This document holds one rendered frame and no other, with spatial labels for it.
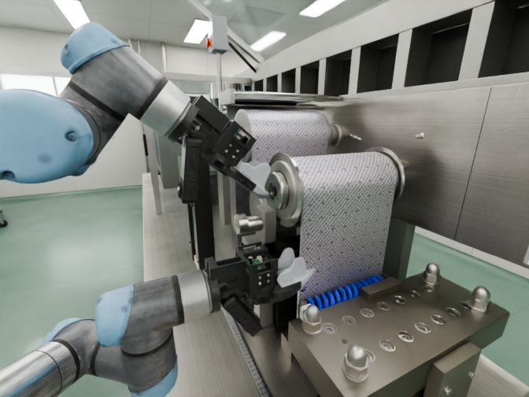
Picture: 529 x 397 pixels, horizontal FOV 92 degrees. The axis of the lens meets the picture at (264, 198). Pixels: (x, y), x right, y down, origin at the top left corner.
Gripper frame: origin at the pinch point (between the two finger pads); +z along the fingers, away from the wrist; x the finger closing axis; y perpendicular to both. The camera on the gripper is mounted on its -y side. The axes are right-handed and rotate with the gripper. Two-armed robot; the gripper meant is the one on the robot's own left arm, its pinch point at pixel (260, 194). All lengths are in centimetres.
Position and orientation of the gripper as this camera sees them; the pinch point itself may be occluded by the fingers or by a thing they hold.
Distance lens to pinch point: 50.4
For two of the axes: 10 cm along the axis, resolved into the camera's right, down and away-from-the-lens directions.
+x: -4.2, -2.7, 8.6
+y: 5.8, -8.2, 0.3
